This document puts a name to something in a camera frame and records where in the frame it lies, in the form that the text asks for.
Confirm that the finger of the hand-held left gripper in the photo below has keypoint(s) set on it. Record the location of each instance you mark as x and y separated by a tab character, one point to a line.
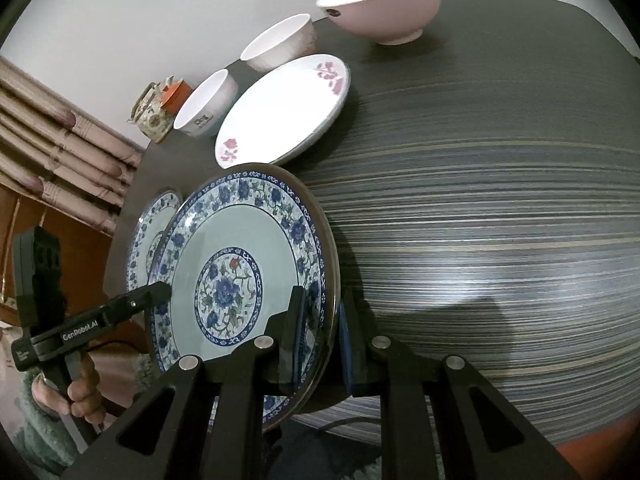
140	302

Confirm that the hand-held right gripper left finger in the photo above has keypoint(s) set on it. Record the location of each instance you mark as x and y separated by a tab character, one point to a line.
297	335

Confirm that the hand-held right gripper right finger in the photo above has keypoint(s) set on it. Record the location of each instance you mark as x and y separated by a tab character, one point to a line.
348	355

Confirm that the blue floral plate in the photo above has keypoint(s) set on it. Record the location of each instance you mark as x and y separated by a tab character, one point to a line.
150	230
240	240

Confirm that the white bowl pink base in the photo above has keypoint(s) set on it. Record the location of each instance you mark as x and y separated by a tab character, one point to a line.
280	45
205	105

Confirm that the white plate pink flowers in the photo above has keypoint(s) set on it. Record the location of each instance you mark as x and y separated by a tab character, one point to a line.
280	110

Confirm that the person's left forearm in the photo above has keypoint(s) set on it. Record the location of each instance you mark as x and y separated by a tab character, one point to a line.
35	440

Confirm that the person's left hand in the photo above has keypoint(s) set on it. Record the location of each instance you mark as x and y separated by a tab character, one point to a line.
85	400

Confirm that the brown wooden cabinet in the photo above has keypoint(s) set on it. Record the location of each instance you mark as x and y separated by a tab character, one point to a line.
80	255

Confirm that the pinkish brown cloth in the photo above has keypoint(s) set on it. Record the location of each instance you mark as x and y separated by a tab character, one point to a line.
120	375

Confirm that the pink pleated curtain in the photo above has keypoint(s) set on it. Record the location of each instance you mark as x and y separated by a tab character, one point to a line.
50	135

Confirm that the floral ceramic teapot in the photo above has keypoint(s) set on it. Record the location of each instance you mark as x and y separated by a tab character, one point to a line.
152	122

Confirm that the orange cup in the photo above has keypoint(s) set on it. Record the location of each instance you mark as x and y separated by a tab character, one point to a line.
175	96

